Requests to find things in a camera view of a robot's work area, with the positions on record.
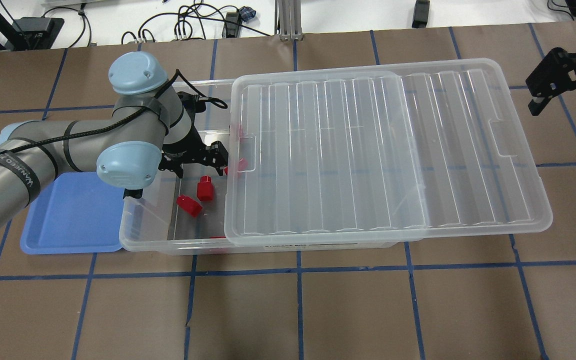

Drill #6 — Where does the black power adapter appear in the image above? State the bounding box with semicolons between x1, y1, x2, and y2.
411;0;431;28

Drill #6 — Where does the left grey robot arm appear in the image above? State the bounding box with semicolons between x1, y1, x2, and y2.
0;51;229;228

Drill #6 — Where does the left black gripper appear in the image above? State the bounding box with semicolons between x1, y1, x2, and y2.
158;91;229;179

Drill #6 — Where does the aluminium frame post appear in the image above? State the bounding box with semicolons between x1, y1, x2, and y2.
275;0;304;42

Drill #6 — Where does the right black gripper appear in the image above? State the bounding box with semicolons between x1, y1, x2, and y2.
525;47;576;117

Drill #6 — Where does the blue plastic tray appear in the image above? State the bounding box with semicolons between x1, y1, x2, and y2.
20;172;124;255

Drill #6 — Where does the clear plastic storage box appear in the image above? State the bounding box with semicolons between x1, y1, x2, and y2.
119;78;424;257

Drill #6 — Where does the clear plastic box lid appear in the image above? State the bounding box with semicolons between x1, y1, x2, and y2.
223;58;553;247

